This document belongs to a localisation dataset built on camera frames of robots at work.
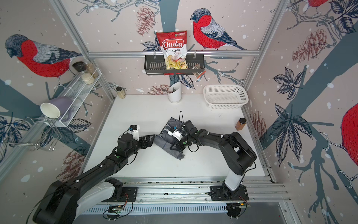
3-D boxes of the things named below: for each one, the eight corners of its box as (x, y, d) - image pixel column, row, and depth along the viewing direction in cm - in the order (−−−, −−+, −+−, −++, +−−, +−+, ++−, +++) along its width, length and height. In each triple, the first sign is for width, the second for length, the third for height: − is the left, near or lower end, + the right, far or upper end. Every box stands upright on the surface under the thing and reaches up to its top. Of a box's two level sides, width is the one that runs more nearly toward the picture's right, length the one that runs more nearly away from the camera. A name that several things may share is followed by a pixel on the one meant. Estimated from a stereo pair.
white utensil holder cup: (169, 103, 119) (167, 92, 108) (169, 93, 127) (168, 81, 117) (181, 103, 119) (181, 92, 108) (181, 93, 127) (181, 81, 117)
